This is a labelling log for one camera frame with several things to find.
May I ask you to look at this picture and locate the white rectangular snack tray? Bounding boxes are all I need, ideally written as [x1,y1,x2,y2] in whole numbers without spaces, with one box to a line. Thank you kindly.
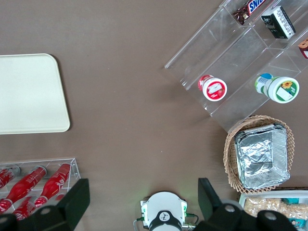
[237,189,308,231]

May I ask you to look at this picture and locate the large clear bag of puffed snacks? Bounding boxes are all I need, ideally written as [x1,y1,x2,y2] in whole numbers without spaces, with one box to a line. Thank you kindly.
[243,196,283,218]

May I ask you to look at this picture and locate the teal snack box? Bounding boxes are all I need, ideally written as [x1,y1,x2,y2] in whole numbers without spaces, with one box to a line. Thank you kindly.
[288,217,304,229]

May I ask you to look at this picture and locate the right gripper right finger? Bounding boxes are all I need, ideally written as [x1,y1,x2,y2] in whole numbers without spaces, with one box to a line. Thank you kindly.
[194,178,300,231]

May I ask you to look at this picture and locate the small clear bag of puffed snacks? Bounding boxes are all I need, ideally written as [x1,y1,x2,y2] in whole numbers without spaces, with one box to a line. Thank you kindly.
[280,202,308,218]

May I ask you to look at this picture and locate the clear acrylic stepped shelf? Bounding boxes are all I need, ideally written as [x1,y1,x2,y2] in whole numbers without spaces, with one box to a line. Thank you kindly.
[164,0,308,133]

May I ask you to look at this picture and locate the silver foil packets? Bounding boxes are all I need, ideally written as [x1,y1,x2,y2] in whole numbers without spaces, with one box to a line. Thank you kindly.
[233,123,292,190]

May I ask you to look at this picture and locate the black and white carton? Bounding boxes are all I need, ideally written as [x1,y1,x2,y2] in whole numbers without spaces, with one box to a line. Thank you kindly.
[260,5,297,40]

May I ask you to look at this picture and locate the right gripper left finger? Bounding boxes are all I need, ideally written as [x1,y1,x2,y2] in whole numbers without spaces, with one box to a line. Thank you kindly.
[0,178,90,231]

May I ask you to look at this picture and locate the green lidded yogurt cup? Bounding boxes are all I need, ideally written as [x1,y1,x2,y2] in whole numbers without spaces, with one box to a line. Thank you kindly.
[254,73,300,104]

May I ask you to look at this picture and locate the light wicker basket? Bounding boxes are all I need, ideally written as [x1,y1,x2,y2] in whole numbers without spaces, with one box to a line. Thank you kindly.
[223,115,296,194]

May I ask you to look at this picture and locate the beige plastic tray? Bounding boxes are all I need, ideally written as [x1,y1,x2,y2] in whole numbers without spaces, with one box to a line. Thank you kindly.
[0,53,71,135]

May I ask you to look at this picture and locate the red lidded yogurt cup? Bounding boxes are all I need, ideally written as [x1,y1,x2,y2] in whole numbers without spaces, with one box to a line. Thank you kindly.
[197,74,228,102]

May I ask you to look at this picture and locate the cookie box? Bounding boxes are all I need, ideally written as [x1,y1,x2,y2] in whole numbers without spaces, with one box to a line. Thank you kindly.
[298,38,308,60]

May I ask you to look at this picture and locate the Snickers chocolate bar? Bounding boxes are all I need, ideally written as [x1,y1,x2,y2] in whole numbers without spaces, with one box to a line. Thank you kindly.
[231,0,273,26]

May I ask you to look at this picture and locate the clear acrylic bottle rack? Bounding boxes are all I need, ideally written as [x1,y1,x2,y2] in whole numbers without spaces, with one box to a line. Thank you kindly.
[0,157,81,212]

